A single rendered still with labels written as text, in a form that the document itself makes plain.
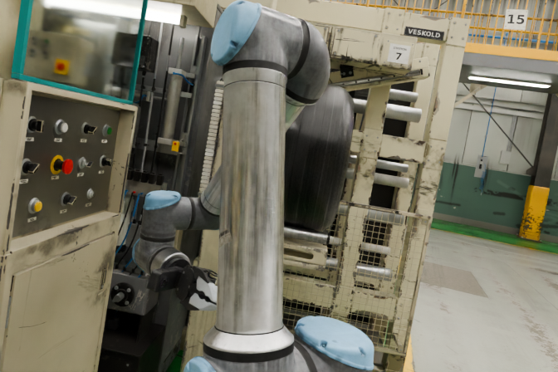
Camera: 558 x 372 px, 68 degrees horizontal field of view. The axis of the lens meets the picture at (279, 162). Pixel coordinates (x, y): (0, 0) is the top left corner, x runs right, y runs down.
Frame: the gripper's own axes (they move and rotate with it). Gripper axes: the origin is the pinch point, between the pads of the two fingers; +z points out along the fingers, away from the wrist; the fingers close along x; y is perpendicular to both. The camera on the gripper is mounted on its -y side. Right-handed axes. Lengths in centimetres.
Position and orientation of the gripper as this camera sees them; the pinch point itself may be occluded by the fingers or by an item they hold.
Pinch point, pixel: (214, 303)
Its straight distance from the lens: 93.3
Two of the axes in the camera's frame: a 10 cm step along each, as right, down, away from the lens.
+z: 6.7, 1.6, -7.3
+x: -3.3, 9.4, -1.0
